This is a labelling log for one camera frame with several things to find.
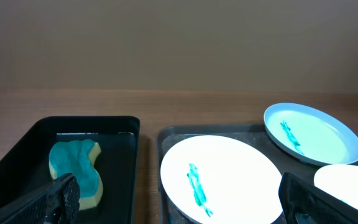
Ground black water tray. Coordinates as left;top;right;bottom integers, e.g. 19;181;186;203
0;116;140;223

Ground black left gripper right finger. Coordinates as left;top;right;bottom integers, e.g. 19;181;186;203
278;172;358;224

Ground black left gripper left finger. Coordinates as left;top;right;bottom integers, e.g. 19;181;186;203
0;173;80;224

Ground blue and yellow sponge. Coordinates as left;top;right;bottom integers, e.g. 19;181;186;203
48;139;103;210

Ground white plate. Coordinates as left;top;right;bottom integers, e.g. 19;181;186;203
160;135;282;223
314;164;358;209

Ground light blue plate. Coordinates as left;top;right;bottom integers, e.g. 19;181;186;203
264;103;358;167

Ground dark grey serving tray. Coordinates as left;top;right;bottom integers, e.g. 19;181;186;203
157;124;358;224

